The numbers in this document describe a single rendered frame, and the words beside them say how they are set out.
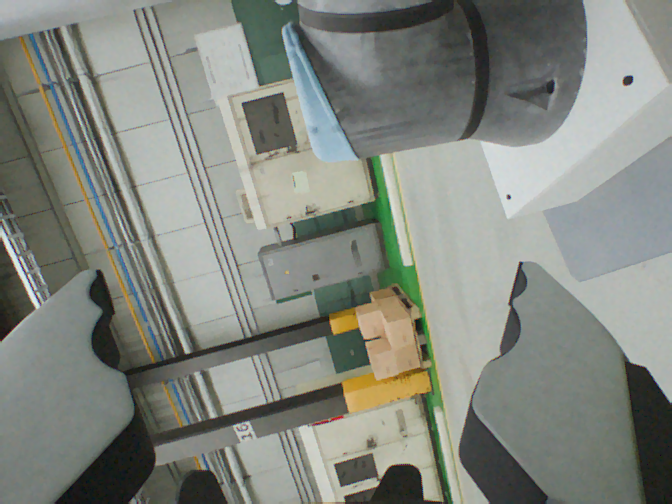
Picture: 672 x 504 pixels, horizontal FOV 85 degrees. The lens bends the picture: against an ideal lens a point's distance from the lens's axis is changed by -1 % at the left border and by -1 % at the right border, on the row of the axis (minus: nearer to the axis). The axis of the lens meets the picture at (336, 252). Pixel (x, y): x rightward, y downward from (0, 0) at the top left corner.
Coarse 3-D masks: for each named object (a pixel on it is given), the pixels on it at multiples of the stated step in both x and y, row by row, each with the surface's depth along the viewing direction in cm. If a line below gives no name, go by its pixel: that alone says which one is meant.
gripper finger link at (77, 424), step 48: (96, 288) 10; (48, 336) 8; (96, 336) 9; (0, 384) 7; (48, 384) 7; (96, 384) 7; (0, 432) 6; (48, 432) 6; (96, 432) 6; (144, 432) 7; (0, 480) 6; (48, 480) 6; (96, 480) 6; (144, 480) 7
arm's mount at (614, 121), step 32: (608, 0) 31; (640, 0) 30; (608, 32) 32; (640, 32) 29; (608, 64) 32; (640, 64) 29; (608, 96) 33; (640, 96) 30; (576, 128) 37; (608, 128) 34; (640, 128) 34; (512, 160) 50; (544, 160) 44; (576, 160) 38; (608, 160) 41; (512, 192) 52; (544, 192) 46; (576, 192) 50
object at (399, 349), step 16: (400, 288) 555; (368, 304) 535; (384, 304) 520; (400, 304) 508; (368, 320) 504; (384, 320) 481; (400, 320) 463; (368, 336) 508; (384, 336) 535; (400, 336) 468; (416, 336) 471; (368, 352) 494; (384, 352) 471; (400, 352) 474; (416, 352) 476; (384, 368) 476; (400, 368) 480
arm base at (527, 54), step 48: (480, 0) 36; (528, 0) 34; (576, 0) 34; (480, 48) 35; (528, 48) 35; (576, 48) 34; (480, 96) 37; (528, 96) 37; (576, 96) 37; (528, 144) 43
